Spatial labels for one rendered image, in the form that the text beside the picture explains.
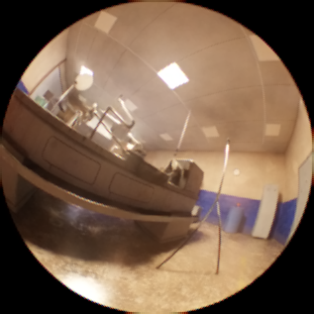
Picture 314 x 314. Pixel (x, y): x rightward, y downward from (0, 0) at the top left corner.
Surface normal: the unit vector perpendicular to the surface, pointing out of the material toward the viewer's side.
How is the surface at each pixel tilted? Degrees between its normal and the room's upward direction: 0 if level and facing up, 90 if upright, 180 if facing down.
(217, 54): 180
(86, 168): 90
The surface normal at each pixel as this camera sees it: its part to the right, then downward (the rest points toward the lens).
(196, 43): -0.37, 0.89
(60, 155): 0.65, 0.04
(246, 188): -0.67, -0.46
